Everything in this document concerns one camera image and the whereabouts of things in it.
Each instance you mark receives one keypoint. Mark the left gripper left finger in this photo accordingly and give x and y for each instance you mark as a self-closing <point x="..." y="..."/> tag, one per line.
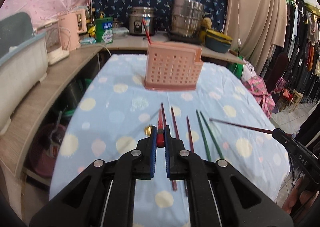
<point x="103" y="194"/>

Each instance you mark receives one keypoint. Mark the dark red chopstick carried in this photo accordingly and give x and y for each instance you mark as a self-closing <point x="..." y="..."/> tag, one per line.
<point x="270" y="132"/>

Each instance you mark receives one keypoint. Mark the stainless steel steamer pot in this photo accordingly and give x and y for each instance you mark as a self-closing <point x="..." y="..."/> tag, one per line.
<point x="186" y="17"/>

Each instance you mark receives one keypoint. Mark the red chopstick in holder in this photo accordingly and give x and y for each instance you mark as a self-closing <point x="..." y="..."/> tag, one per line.
<point x="146" y="30"/>

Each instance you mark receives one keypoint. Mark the navy patterned cloth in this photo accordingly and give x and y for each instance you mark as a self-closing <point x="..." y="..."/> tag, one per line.
<point x="120" y="10"/>

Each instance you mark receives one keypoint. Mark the silver rice cooker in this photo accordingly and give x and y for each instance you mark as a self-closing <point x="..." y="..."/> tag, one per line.
<point x="136" y="17"/>

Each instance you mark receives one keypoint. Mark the teal yellow bowl stack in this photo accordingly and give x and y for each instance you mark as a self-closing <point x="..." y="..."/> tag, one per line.
<point x="218" y="41"/>

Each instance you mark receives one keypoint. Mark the pink electric kettle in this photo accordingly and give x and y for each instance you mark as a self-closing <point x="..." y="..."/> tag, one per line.
<point x="71" y="25"/>

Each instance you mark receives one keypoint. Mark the wooden counter shelf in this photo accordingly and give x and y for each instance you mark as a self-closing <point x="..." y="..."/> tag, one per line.
<point x="35" y="105"/>

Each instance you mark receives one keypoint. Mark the white power cord switch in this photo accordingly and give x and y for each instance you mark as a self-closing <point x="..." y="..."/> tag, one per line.
<point x="234" y="25"/>

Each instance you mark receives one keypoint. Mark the pink perforated utensil holder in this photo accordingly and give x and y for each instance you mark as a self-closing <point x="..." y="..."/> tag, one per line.
<point x="172" y="66"/>

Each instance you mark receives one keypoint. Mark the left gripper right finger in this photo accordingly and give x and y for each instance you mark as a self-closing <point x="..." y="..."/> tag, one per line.
<point x="218" y="194"/>

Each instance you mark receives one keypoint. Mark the dark red chopstick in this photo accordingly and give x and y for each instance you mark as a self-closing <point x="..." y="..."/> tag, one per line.
<point x="163" y="115"/>
<point x="174" y="123"/>
<point x="190" y="135"/>

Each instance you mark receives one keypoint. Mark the beige hanging cloth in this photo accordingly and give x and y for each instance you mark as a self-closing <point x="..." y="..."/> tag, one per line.
<point x="262" y="26"/>

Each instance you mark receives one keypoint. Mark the green detergent box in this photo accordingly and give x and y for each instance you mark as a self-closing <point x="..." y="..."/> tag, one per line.
<point x="103" y="30"/>

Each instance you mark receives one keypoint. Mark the white blue plastic bin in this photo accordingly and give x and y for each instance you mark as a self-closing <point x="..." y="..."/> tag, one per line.
<point x="24" y="62"/>

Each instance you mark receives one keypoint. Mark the pink floral fabric bundle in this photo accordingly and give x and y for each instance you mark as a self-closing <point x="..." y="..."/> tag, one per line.
<point x="257" y="87"/>

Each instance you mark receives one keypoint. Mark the green chopstick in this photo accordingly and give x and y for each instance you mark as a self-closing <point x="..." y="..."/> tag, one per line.
<point x="203" y="137"/>
<point x="212" y="137"/>

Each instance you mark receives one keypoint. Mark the blue dotted tablecloth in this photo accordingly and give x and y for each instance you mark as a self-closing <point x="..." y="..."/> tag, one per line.
<point x="116" y="107"/>

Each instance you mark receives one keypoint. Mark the gold flower spoon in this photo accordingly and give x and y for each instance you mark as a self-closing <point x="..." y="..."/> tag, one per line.
<point x="147" y="130"/>

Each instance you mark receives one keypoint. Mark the white small appliance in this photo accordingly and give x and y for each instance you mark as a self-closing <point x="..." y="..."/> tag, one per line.
<point x="55" y="50"/>

